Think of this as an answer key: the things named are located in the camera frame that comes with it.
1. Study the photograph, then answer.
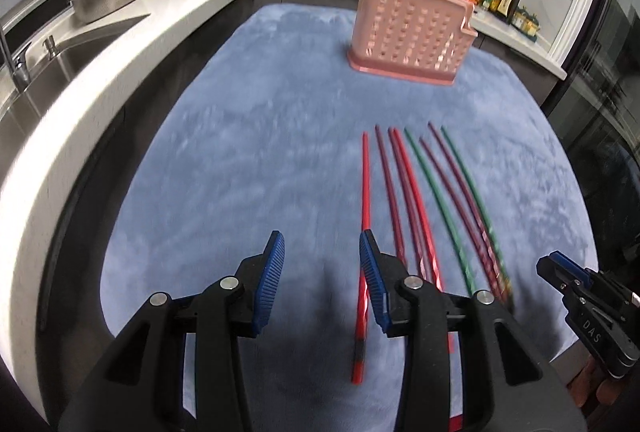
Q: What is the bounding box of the spice jar rack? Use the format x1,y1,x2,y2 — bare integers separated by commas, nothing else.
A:
511,8,540,42

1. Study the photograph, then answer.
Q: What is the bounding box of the pink perforated utensil basket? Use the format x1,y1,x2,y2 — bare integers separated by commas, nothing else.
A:
347,0,477,86

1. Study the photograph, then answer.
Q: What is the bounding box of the person's hand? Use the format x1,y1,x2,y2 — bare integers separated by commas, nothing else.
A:
567,355,634,422

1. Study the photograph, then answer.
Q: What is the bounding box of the chrome sink faucet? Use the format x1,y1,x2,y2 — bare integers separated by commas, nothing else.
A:
0,28,32,93

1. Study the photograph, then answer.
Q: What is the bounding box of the white kitchen countertop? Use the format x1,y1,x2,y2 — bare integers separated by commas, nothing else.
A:
0,0,569,422

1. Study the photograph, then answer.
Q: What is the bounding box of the green chopstick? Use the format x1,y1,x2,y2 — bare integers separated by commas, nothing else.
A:
440,126,515,313
404,128,476,296

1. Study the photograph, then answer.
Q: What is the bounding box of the steel kitchen sink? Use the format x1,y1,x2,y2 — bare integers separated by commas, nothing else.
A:
1,14,146,145

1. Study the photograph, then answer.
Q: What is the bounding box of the dark red chopstick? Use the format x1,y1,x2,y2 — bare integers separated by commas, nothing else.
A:
419,137,503,301
374,125,407,267
387,128,438,283
427,122,506,306

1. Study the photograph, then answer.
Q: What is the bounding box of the bright red chopstick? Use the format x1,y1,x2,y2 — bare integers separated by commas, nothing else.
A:
388,128,459,431
350,132,372,386

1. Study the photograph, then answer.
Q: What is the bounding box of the blue-grey table cloth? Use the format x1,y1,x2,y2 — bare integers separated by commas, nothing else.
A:
100,4,596,431

